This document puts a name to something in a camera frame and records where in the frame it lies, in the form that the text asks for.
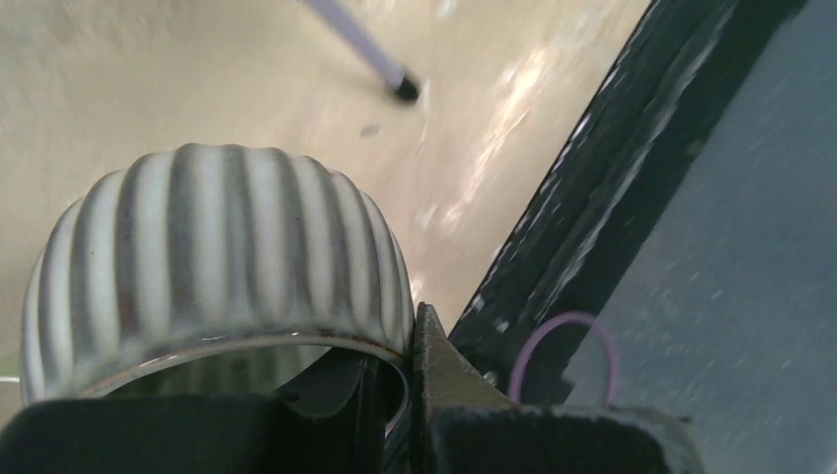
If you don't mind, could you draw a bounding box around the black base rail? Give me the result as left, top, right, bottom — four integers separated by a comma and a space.
451, 1, 803, 403

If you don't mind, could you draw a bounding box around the perforated music stand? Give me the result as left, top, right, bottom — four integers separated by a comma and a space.
305, 0, 420, 104

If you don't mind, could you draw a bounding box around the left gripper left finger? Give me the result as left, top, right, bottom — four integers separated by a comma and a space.
1, 350, 386, 473

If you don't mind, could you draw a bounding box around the grey ribbed mug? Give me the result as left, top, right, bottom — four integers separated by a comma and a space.
20, 143, 415, 425

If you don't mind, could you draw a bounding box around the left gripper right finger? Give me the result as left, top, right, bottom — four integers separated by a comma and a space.
413, 303, 705, 473

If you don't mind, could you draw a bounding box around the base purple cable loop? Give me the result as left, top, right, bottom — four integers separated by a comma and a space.
507, 311, 621, 408

